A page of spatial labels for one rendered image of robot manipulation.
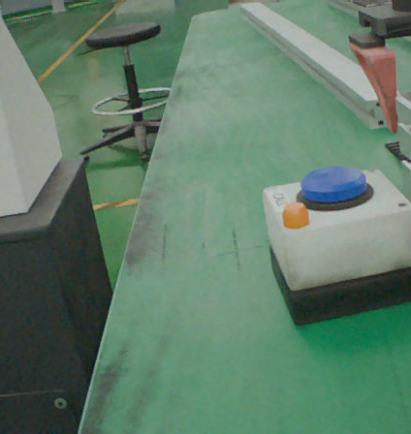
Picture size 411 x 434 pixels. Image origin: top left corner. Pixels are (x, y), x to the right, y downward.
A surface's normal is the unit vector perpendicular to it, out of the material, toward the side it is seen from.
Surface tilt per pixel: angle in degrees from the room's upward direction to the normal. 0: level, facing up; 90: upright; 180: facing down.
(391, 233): 90
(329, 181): 3
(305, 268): 90
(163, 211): 0
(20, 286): 90
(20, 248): 90
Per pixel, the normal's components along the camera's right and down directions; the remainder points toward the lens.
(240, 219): -0.16, -0.92
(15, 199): -0.04, 0.37
